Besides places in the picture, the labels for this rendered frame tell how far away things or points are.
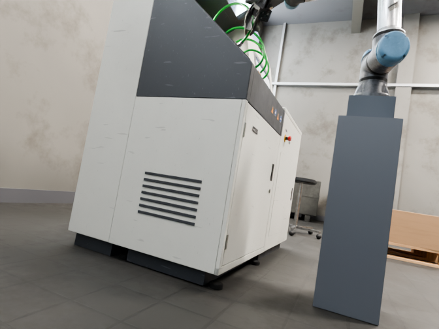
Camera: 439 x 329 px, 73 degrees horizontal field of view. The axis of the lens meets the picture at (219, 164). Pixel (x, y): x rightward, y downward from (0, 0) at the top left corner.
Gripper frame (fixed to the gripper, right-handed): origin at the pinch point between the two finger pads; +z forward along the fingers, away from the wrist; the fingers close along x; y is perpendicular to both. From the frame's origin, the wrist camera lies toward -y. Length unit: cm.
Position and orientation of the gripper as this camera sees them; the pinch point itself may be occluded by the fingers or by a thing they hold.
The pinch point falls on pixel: (247, 32)
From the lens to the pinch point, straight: 164.9
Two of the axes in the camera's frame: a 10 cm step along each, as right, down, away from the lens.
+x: 8.7, -0.5, 5.0
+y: 3.8, 7.0, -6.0
